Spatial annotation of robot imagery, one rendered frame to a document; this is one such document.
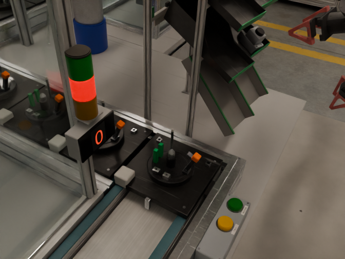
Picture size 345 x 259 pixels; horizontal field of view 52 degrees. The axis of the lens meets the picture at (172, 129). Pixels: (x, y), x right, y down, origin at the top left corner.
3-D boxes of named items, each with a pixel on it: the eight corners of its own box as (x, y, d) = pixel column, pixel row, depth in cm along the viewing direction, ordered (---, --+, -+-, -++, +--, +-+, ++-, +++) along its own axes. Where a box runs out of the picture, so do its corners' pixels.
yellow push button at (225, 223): (234, 223, 94) (235, 219, 93) (228, 235, 92) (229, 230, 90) (220, 217, 96) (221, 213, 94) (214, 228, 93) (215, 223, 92)
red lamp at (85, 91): (100, 93, 75) (98, 73, 72) (85, 105, 72) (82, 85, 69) (82, 85, 77) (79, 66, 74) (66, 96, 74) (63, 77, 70)
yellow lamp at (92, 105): (102, 111, 78) (101, 93, 75) (88, 123, 75) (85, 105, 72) (85, 104, 80) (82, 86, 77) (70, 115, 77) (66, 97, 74)
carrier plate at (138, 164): (222, 164, 111) (223, 159, 109) (186, 220, 95) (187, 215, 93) (157, 136, 119) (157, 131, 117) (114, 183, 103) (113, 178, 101)
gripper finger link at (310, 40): (283, 23, 98) (317, 19, 91) (294, 15, 102) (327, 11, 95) (286, 47, 101) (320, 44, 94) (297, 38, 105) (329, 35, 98)
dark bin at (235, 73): (251, 67, 110) (264, 51, 104) (228, 84, 102) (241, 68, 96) (189, 5, 114) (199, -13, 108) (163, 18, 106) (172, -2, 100)
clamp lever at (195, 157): (191, 169, 102) (202, 155, 97) (187, 173, 101) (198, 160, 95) (180, 161, 103) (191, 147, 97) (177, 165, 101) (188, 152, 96)
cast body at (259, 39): (259, 51, 117) (271, 36, 111) (251, 54, 114) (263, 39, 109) (242, 32, 118) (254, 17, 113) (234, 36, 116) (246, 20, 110)
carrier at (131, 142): (153, 134, 119) (153, 105, 111) (110, 181, 103) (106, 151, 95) (96, 110, 128) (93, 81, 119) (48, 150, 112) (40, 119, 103)
